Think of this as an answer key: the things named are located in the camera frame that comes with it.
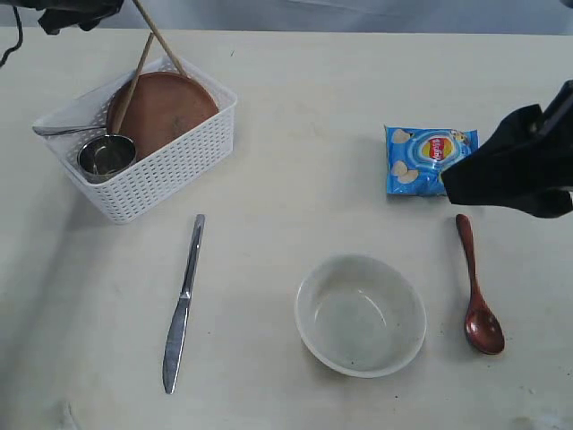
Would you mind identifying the white ceramic bowl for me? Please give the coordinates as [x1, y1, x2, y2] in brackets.
[294, 254, 427, 379]

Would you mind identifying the light wooden chopstick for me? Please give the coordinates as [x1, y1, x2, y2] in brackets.
[133, 0, 187, 76]

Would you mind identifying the silver table knife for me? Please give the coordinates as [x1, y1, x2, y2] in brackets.
[162, 214, 205, 394]

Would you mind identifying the white perforated plastic basket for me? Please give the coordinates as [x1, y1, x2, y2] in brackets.
[32, 57, 237, 224]

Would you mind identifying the black cable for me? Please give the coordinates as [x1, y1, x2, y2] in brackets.
[0, 4, 23, 68]

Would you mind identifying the stainless steel cup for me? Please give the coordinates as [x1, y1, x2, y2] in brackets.
[77, 134, 137, 184]

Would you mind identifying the brown round plate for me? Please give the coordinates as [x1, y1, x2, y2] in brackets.
[119, 72, 218, 160]

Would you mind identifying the blue chips bag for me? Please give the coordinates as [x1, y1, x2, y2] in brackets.
[384, 126, 479, 196]

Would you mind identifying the dark red wooden spoon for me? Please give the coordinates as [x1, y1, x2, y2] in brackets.
[455, 214, 505, 355]

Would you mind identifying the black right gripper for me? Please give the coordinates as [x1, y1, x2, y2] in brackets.
[442, 80, 572, 219]

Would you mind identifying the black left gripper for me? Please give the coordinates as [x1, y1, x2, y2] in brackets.
[38, 0, 124, 35]

